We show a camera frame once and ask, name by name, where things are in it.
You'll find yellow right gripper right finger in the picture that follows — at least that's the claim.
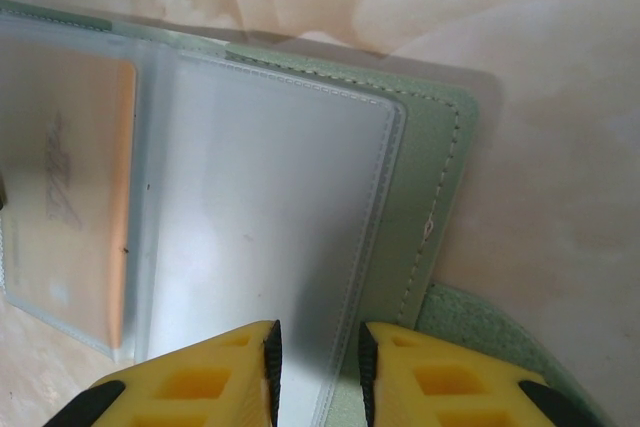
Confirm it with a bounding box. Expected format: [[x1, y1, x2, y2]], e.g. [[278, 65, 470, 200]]
[[357, 320, 604, 427]]

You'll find orange card with sketch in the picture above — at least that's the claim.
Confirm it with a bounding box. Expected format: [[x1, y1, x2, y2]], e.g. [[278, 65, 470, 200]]
[[0, 41, 139, 351]]

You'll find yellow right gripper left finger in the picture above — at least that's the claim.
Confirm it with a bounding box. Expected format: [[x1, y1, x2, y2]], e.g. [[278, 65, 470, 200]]
[[56, 318, 283, 427]]

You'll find green leather card holder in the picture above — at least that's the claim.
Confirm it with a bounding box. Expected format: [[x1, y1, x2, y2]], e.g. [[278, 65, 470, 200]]
[[0, 0, 596, 427]]

